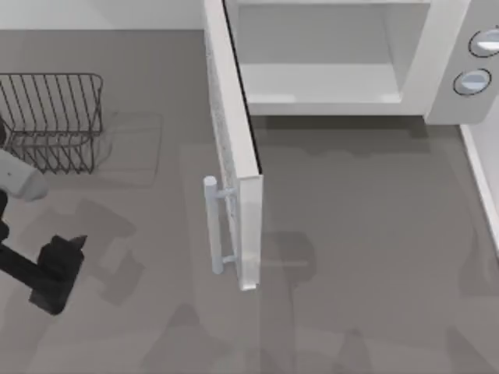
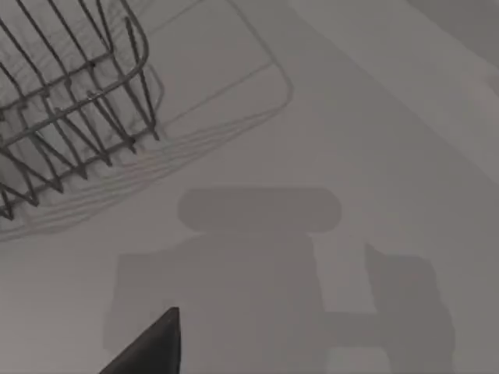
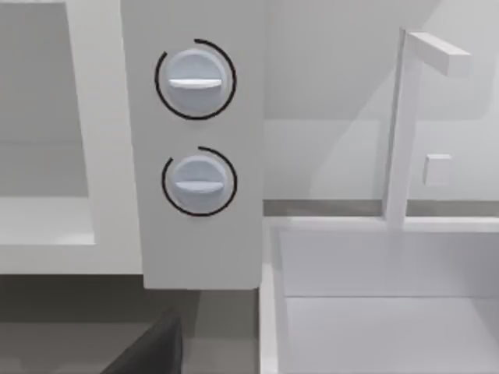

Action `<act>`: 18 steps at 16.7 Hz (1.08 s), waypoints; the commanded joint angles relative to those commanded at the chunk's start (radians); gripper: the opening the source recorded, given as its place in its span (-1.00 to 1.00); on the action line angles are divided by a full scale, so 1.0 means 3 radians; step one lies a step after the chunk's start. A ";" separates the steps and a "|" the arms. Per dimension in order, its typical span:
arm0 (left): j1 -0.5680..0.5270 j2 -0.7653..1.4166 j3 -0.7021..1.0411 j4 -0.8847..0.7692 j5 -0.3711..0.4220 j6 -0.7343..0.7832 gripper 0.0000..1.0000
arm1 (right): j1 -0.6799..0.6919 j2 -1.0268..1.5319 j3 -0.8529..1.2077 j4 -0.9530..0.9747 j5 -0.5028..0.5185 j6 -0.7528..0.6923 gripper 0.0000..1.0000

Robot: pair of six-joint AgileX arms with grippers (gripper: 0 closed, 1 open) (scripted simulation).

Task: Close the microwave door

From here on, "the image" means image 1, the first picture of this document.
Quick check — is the white microwave door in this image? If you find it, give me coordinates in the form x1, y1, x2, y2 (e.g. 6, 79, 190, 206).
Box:
202, 0, 265, 293

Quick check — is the dark wire basket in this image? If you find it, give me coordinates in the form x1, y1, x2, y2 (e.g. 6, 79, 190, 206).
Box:
0, 72, 104, 175

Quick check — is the grey microwave knob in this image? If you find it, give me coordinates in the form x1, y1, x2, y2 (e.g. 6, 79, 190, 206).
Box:
452, 68, 493, 97
467, 26, 499, 59

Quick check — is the pale grey door handle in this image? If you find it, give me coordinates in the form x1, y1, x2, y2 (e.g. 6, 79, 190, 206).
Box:
203, 175, 238, 276

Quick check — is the pale grey rounded box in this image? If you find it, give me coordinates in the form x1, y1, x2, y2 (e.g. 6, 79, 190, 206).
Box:
0, 149, 51, 203

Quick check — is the pale microwave oven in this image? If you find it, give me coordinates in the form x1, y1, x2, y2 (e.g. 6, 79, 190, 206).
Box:
223, 0, 499, 126

